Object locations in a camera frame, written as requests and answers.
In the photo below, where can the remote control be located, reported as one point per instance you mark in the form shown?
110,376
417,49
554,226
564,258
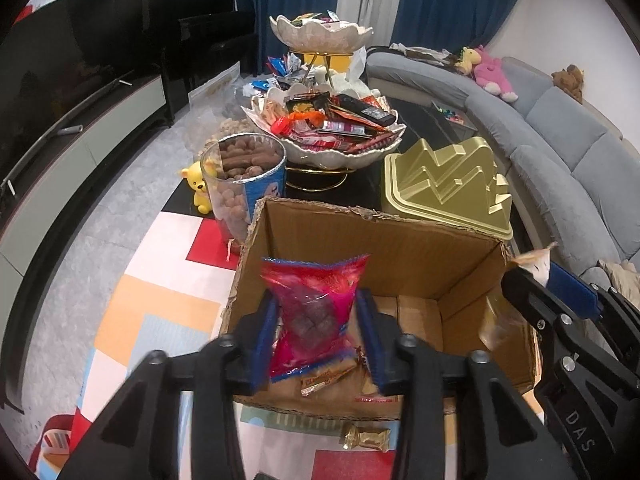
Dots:
70,130

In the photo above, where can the gold foil snack packet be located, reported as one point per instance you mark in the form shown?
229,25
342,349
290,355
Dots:
375,438

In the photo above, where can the brown cardboard box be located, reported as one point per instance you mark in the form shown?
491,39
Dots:
433,277

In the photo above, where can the brown teddy bear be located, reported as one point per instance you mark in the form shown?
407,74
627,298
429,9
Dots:
570,81

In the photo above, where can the grey black tv console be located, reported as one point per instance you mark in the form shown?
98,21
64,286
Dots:
46,215

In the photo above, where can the beige fortune biscuit bag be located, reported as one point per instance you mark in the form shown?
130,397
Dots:
353,363

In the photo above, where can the yellow plush toy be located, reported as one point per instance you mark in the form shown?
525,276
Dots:
467,60

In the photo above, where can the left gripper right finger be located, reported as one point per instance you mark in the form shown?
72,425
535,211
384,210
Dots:
499,436

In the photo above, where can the clear jar of cookies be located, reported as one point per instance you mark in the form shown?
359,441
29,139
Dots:
239,170

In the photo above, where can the black television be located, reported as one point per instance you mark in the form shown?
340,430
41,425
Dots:
58,56

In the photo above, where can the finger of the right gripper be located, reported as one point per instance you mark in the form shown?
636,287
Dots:
579,297
542,309

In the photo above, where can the clear bag of nuts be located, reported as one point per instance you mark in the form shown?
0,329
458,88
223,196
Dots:
216,110

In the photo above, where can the white pastry packet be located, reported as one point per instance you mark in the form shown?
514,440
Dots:
537,262

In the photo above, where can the yellow bear figurine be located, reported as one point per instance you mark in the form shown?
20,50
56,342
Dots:
194,178

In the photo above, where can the gold mountain-shaped candy box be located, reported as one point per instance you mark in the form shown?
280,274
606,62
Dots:
459,185

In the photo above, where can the pink red snack bag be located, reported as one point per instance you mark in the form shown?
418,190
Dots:
315,303

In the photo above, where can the beige clothes pile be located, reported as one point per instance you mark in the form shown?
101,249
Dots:
624,278

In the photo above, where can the colourful patchwork tablecloth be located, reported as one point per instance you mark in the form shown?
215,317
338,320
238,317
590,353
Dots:
171,297

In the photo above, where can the grey sectional sofa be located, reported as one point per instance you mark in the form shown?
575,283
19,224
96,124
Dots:
574,181

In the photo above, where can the black piano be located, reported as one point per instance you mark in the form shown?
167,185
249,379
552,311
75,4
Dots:
192,41

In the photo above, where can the blue curtain right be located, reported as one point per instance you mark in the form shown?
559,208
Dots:
449,24

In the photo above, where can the grey storage bin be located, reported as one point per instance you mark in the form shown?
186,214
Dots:
454,116

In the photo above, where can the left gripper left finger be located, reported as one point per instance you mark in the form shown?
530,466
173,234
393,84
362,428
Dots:
136,434

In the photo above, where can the pink plush toy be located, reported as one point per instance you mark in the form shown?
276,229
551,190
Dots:
489,75

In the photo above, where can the two-tier white snack stand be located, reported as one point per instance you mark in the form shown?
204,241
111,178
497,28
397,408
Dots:
316,103

